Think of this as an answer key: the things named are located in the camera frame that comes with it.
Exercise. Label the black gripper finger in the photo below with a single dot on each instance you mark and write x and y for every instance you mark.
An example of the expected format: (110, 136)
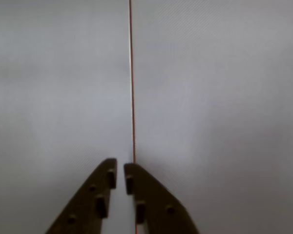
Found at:
(88, 207)
(158, 207)

